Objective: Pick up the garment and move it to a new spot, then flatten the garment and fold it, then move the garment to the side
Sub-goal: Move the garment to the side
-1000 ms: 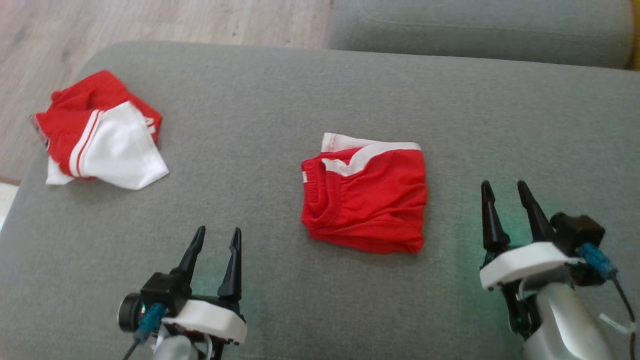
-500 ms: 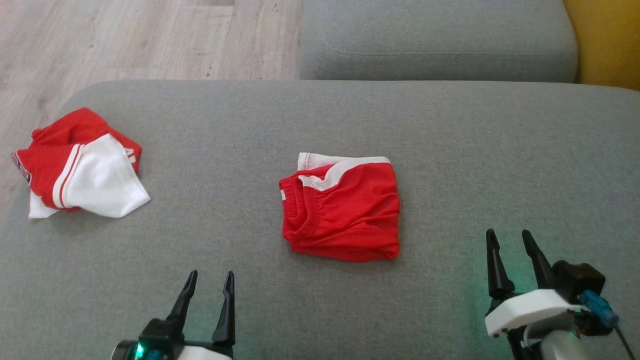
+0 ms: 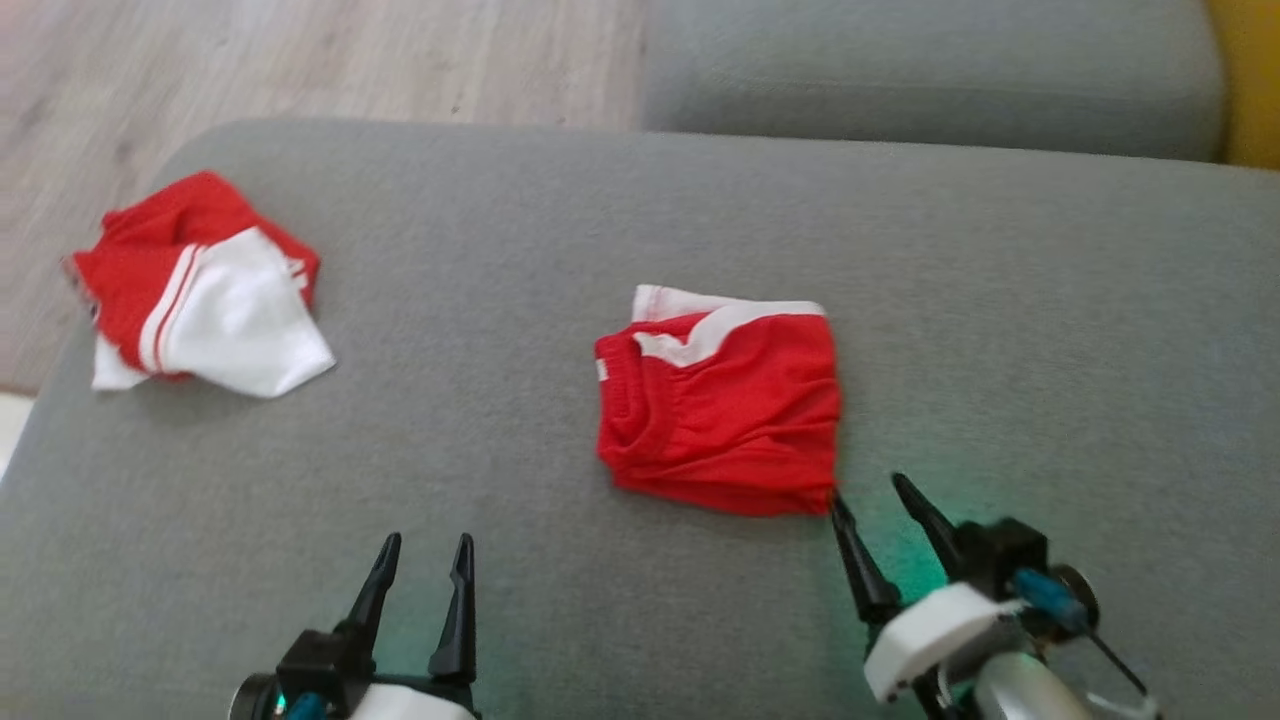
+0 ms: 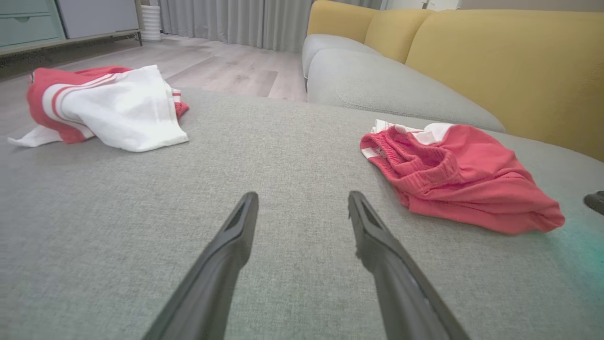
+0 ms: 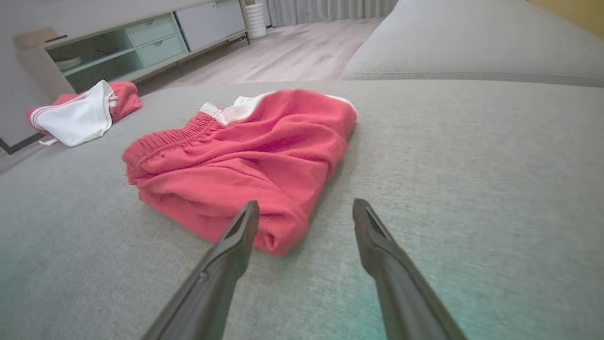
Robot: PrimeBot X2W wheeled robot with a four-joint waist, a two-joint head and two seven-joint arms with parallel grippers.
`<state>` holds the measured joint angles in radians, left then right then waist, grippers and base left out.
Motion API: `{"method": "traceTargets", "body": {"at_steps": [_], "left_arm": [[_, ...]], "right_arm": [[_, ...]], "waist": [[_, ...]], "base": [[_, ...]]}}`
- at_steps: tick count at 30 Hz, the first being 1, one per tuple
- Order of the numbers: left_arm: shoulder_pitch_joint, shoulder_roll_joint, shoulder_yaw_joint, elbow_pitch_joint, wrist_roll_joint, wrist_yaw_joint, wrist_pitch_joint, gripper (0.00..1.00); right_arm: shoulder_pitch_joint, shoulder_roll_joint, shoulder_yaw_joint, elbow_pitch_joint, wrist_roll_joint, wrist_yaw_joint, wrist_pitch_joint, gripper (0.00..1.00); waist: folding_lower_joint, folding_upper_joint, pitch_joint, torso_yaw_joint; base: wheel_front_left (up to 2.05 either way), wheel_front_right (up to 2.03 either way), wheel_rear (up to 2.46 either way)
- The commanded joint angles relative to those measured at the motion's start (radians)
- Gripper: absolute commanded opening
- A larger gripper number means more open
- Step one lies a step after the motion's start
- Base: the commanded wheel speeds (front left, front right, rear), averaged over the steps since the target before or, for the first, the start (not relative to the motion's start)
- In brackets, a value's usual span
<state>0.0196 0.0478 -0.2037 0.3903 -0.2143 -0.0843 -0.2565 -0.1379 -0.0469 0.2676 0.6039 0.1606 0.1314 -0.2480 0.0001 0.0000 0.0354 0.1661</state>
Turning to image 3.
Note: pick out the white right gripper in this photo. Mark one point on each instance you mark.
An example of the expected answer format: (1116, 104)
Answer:
(940, 635)

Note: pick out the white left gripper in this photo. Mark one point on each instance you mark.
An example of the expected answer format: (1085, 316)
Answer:
(330, 665)

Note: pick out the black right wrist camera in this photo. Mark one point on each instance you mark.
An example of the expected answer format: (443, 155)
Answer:
(1000, 550)

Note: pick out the yellow sofa cushion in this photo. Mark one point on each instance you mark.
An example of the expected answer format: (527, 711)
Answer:
(1250, 80)

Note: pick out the red white sports shorts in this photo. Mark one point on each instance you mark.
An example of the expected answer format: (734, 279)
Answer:
(720, 410)

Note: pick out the small grey sofa cushion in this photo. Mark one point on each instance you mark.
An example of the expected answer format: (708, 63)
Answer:
(930, 70)

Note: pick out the red white Bulls jersey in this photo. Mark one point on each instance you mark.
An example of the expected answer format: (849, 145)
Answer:
(230, 300)

